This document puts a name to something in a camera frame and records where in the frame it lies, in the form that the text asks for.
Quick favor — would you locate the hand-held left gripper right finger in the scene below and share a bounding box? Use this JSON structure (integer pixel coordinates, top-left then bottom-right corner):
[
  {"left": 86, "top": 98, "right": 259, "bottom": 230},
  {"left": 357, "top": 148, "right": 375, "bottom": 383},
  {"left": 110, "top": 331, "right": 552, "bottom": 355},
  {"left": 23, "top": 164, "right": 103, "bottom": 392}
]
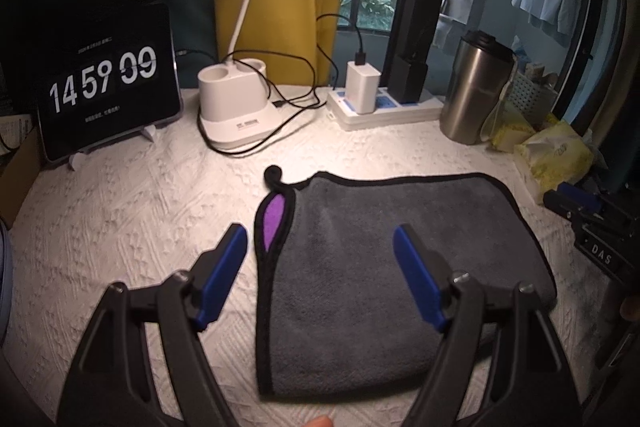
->
[{"left": 393, "top": 224, "right": 583, "bottom": 427}]

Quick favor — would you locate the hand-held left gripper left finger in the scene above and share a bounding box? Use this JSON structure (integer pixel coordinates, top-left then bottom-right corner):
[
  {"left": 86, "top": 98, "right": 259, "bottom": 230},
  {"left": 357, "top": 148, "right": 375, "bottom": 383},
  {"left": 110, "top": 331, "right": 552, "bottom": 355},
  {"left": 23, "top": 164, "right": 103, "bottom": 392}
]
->
[{"left": 57, "top": 223, "right": 249, "bottom": 427}]

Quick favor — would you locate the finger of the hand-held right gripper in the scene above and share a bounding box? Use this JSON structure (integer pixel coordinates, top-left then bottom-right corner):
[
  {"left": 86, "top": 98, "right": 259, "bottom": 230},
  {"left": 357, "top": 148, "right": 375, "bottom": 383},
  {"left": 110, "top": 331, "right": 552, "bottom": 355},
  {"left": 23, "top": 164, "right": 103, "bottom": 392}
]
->
[{"left": 543, "top": 181, "right": 607, "bottom": 222}]

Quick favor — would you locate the grey towel with black edge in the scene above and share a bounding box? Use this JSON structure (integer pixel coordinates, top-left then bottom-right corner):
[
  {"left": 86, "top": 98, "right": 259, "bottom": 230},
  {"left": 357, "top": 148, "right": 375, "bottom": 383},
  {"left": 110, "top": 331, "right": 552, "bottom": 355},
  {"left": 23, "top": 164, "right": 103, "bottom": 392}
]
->
[{"left": 254, "top": 165, "right": 558, "bottom": 404}]

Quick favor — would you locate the yellow tissue pack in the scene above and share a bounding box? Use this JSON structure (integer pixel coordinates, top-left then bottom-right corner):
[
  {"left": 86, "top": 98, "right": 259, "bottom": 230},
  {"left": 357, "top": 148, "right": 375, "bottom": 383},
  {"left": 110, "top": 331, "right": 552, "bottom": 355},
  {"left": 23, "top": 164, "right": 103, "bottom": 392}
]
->
[{"left": 513, "top": 119, "right": 597, "bottom": 206}]

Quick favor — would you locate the yellow crumpled packet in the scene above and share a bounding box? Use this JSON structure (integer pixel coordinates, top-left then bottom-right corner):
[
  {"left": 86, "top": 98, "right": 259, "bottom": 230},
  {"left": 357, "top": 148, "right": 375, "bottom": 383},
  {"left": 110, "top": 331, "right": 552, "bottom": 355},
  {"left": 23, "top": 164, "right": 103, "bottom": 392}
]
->
[{"left": 490, "top": 99, "right": 537, "bottom": 154}]

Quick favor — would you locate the white perforated basket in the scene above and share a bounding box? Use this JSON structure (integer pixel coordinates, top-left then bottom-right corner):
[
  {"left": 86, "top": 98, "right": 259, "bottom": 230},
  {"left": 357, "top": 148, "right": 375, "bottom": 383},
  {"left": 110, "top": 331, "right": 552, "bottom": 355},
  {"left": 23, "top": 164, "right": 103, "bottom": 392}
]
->
[{"left": 509, "top": 66, "right": 562, "bottom": 128}]

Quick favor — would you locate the white textured table cloth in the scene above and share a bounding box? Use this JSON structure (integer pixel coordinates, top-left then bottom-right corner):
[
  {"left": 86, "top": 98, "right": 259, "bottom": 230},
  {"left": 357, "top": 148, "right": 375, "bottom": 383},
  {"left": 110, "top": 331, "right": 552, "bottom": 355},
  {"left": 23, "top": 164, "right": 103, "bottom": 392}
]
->
[{"left": 0, "top": 84, "right": 617, "bottom": 427}]

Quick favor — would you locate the stainless steel tumbler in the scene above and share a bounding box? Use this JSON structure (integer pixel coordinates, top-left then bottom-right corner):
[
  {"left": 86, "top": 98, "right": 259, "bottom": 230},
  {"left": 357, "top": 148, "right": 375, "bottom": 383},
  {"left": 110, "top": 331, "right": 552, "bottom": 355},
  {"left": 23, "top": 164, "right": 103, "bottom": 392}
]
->
[{"left": 439, "top": 29, "right": 517, "bottom": 146}]

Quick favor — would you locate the white tablet stand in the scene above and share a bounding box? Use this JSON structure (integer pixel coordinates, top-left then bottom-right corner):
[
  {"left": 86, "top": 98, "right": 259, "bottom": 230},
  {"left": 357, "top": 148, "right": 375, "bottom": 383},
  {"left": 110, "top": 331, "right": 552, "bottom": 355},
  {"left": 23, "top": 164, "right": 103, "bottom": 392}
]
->
[{"left": 67, "top": 124, "right": 162, "bottom": 171}]

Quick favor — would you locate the white power strip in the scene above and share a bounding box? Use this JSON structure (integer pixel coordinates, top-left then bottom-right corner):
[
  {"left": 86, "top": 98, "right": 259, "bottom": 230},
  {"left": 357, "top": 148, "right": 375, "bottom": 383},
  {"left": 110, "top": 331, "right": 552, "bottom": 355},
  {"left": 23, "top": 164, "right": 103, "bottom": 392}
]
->
[{"left": 327, "top": 87, "right": 446, "bottom": 130}]

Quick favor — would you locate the white desk lamp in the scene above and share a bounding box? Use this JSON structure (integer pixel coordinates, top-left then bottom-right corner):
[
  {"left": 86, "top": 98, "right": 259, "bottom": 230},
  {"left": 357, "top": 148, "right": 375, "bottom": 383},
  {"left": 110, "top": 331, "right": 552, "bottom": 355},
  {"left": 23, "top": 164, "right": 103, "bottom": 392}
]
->
[{"left": 196, "top": 0, "right": 401, "bottom": 154}]

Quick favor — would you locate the black power adapter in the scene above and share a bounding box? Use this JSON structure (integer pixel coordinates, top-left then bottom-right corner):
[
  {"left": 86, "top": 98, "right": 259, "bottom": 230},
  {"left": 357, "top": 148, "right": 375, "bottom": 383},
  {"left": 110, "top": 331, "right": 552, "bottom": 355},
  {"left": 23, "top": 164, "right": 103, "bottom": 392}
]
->
[{"left": 389, "top": 53, "right": 430, "bottom": 104}]

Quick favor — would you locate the white charger plug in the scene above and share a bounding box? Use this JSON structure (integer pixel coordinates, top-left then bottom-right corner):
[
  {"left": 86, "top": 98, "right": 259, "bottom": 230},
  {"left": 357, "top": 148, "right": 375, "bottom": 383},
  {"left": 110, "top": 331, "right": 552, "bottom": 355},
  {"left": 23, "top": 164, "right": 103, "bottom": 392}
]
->
[{"left": 346, "top": 60, "right": 381, "bottom": 116}]

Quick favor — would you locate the black tablet showing clock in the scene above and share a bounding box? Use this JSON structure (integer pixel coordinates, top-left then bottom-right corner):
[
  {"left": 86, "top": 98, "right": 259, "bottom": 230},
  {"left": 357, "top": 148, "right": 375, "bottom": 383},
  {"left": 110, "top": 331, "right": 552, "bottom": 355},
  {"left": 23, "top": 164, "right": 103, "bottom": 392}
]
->
[{"left": 36, "top": 2, "right": 182, "bottom": 164}]

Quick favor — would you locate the yellow curtain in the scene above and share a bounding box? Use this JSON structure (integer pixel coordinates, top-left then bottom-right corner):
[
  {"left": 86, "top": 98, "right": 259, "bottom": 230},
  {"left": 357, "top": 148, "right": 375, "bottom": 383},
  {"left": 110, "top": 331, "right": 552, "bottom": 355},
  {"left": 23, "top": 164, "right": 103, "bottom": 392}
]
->
[{"left": 212, "top": 0, "right": 349, "bottom": 88}]

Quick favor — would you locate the black tablet cable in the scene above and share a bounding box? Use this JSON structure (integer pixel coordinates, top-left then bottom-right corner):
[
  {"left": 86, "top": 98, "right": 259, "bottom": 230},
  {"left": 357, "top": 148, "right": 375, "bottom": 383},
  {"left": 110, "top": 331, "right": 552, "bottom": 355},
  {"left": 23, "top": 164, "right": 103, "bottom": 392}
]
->
[{"left": 174, "top": 48, "right": 323, "bottom": 156}]

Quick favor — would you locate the black charger cable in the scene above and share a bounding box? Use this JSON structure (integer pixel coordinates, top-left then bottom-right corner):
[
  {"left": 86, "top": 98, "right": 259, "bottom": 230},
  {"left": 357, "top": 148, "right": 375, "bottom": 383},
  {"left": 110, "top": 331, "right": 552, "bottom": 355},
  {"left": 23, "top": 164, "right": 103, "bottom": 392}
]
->
[{"left": 272, "top": 14, "right": 369, "bottom": 112}]

